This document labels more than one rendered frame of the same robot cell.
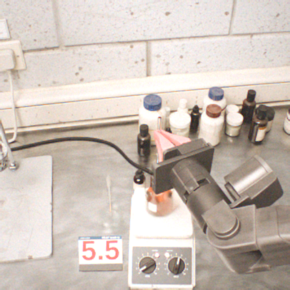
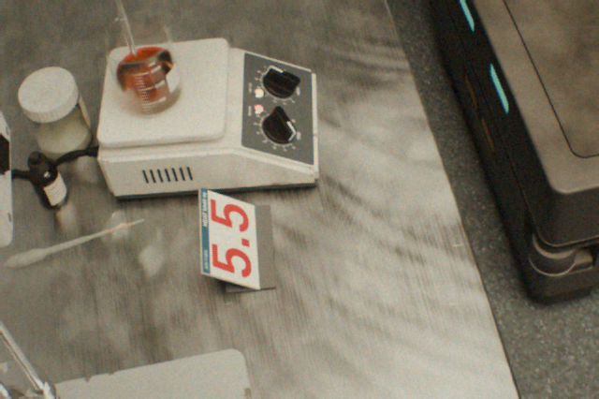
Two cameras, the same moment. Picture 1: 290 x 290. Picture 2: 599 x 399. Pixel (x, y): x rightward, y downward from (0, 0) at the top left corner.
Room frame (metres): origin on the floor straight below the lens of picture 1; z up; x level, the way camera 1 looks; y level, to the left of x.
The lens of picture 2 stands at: (0.29, 0.63, 1.57)
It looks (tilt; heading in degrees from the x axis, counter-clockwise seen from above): 54 degrees down; 275
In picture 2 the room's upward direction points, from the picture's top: 9 degrees counter-clockwise
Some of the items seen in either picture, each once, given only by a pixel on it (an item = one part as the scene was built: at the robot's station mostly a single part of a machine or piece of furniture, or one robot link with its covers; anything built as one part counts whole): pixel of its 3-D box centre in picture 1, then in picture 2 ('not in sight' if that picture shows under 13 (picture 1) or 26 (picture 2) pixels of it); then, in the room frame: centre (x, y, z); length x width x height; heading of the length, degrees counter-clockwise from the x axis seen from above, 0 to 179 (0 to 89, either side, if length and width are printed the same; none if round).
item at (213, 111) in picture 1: (211, 124); not in sight; (0.77, -0.18, 0.80); 0.06 x 0.06 x 0.11
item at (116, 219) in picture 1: (111, 216); (132, 237); (0.51, 0.08, 0.76); 0.06 x 0.06 x 0.02
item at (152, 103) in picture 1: (152, 118); not in sight; (0.78, -0.02, 0.81); 0.07 x 0.07 x 0.13
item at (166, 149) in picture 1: (174, 147); not in sight; (0.45, -0.05, 1.03); 0.09 x 0.07 x 0.07; 25
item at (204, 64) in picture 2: (162, 211); (164, 91); (0.47, -0.04, 0.83); 0.12 x 0.12 x 0.01; 89
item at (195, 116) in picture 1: (195, 114); not in sight; (0.83, -0.14, 0.79); 0.03 x 0.03 x 0.07
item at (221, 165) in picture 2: (161, 234); (199, 118); (0.44, -0.03, 0.79); 0.22 x 0.13 x 0.08; 179
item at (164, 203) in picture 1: (158, 194); (141, 68); (0.48, -0.03, 0.88); 0.07 x 0.06 x 0.08; 14
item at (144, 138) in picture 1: (144, 139); not in sight; (0.72, 0.00, 0.79); 0.04 x 0.04 x 0.09
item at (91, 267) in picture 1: (100, 252); (237, 238); (0.41, 0.09, 0.77); 0.09 x 0.06 x 0.04; 92
